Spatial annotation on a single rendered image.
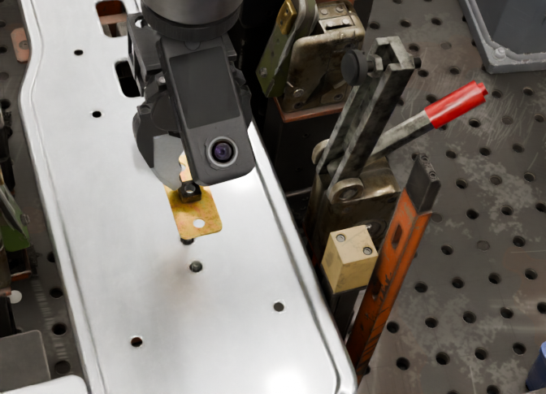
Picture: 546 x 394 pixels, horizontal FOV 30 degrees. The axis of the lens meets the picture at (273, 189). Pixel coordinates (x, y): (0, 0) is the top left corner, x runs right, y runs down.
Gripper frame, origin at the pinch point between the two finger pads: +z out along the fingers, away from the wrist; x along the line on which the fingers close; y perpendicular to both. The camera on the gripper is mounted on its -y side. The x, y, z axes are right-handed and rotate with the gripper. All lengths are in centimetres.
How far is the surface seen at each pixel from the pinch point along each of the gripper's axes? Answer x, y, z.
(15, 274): 15.5, 18.0, 37.4
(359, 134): -14.1, -1.8, -4.5
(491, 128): -53, 25, 39
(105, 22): 0.7, 30.2, 10.2
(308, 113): -18.0, 15.1, 13.4
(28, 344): 15.8, -5.5, 11.2
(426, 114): -21.5, -0.1, -3.1
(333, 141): -13.5, 1.1, -0.2
